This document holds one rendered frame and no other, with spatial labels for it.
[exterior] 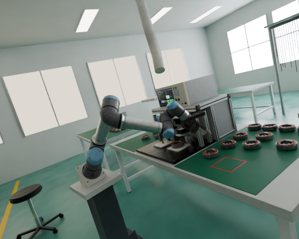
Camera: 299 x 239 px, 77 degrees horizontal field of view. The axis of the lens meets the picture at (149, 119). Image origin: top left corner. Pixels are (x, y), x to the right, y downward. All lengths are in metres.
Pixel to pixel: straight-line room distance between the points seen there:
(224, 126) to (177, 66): 6.37
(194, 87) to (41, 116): 4.96
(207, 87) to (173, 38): 6.54
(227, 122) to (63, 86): 5.09
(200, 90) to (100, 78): 4.96
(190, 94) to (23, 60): 5.23
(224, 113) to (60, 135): 5.04
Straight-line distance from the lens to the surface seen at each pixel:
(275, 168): 1.26
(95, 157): 1.45
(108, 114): 1.16
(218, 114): 1.76
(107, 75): 6.51
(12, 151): 6.14
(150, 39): 3.23
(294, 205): 1.01
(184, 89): 1.63
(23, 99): 6.08
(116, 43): 6.94
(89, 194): 1.50
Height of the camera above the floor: 1.34
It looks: 9 degrees down
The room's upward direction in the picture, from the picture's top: 15 degrees counter-clockwise
